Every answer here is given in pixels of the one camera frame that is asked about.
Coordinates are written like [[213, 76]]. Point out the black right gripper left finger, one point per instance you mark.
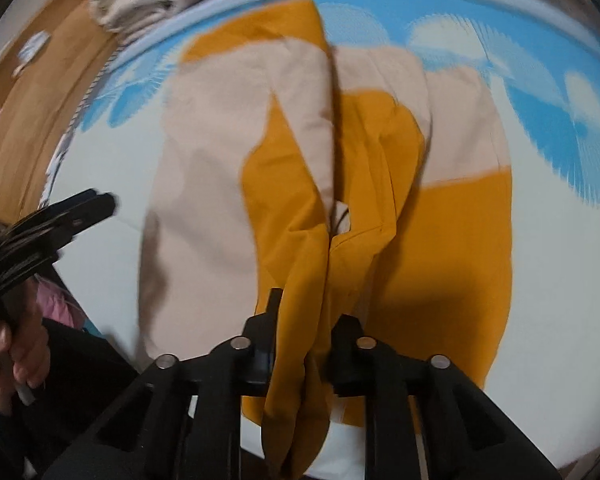
[[261, 330]]

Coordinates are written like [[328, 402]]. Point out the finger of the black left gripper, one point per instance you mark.
[[78, 213]]

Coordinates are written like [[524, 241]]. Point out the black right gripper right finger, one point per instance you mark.
[[347, 366]]

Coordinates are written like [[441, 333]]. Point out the beige and mustard jacket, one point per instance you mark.
[[353, 180]]

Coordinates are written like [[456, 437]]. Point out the person's black sleeve forearm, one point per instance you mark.
[[86, 375]]

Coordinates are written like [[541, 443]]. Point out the person's left hand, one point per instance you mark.
[[24, 355]]

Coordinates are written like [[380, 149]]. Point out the pink cloth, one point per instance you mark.
[[58, 304]]

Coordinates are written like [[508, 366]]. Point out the wooden bedside cabinet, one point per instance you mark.
[[36, 108]]

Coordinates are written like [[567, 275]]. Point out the white item on cabinet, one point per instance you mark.
[[33, 46]]

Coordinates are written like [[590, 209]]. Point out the white blue patterned bed sheet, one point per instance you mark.
[[538, 411]]

